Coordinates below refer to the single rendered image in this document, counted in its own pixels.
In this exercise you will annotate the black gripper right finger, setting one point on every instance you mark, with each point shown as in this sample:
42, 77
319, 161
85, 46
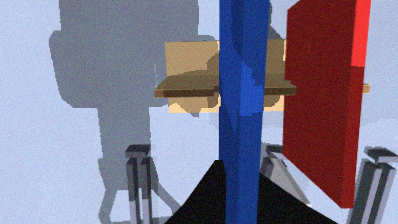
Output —
276, 206

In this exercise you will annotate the tan slotted board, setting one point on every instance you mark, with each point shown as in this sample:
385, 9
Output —
192, 82

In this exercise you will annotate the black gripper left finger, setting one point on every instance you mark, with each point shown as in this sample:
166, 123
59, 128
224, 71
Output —
207, 202

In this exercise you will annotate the blue board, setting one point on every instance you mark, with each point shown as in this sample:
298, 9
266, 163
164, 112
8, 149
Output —
243, 30

